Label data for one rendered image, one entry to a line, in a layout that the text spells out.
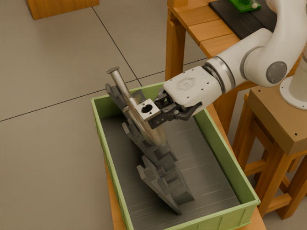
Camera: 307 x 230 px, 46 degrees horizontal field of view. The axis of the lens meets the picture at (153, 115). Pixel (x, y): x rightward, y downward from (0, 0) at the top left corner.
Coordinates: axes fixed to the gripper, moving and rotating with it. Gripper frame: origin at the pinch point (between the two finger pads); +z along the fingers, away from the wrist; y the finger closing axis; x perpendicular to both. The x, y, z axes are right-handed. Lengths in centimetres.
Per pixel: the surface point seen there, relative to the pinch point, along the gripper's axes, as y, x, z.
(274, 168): -26, 83, -40
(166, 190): -10.8, 37.8, 5.6
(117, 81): -42.9, 14.9, 0.5
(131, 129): -24.5, 21.0, 5.1
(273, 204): -37, 127, -40
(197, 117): -46, 52, -21
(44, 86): -204, 86, 43
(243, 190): -8, 55, -17
